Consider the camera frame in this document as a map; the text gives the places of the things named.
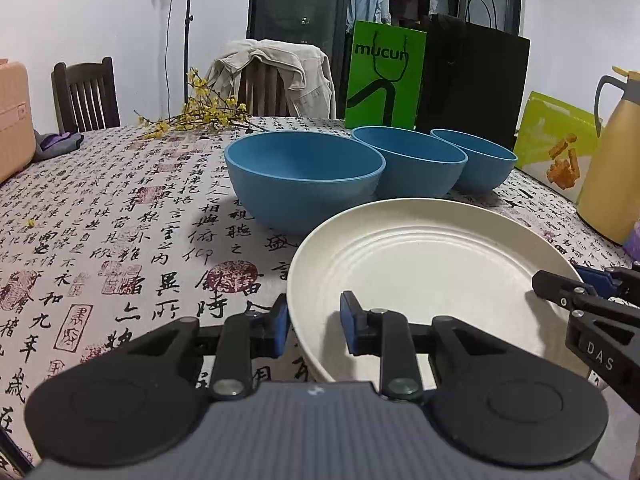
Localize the yellow flower branch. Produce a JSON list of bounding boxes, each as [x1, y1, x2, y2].
[[134, 67, 271, 140]]

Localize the small purple object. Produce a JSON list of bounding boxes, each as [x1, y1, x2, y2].
[[622, 217, 640, 261]]

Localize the small blue bowl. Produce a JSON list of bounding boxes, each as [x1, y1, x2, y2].
[[430, 129, 518, 195]]

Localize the green paper bag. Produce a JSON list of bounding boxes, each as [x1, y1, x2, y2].
[[345, 20, 427, 132]]

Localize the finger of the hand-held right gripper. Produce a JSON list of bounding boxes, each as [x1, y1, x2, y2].
[[531, 269, 608, 313], [582, 266, 640, 306]]

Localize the large blue bowl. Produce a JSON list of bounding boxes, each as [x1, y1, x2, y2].
[[224, 131, 387, 236]]

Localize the peach hard-shell case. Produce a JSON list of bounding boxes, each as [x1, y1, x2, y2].
[[0, 59, 37, 183]]

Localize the medium blue bowl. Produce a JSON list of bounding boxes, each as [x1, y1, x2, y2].
[[351, 126, 469, 200]]

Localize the studio light on stand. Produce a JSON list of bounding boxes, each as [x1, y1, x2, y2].
[[181, 0, 201, 106]]

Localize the beige jacket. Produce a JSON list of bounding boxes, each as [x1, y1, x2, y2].
[[206, 39, 337, 120]]

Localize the dark wooden chair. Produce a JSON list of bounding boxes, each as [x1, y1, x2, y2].
[[51, 57, 122, 133], [239, 62, 296, 117]]

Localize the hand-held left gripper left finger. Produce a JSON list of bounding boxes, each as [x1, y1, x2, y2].
[[117, 294, 290, 401]]

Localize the black paper bag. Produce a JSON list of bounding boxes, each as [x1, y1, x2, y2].
[[415, 0, 531, 151]]

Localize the dark framed sliding door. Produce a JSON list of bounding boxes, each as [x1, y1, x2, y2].
[[247, 0, 526, 118]]

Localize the grey purple cloth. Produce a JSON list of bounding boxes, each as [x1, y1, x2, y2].
[[32, 130, 85, 162]]

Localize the light green snack box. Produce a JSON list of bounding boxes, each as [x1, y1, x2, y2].
[[514, 91, 608, 202]]

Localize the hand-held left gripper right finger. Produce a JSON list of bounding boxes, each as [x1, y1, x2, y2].
[[340, 291, 511, 401]]

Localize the cream thermos jug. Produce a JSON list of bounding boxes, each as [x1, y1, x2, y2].
[[576, 65, 640, 245]]

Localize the cream plate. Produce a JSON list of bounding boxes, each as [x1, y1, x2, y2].
[[286, 199, 587, 383]]

